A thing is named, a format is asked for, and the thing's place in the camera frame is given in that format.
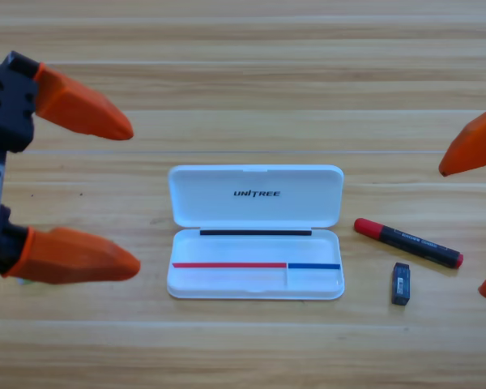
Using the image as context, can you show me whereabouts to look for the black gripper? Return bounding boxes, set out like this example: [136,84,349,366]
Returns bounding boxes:
[0,50,135,277]

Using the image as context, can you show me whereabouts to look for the black eraser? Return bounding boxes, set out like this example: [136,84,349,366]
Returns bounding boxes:
[390,262,412,306]

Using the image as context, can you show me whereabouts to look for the red and black marker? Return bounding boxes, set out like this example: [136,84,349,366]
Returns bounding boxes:
[353,217,465,270]

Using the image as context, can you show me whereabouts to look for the white plastic pencil case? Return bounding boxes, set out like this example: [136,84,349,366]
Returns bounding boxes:
[166,164,346,301]

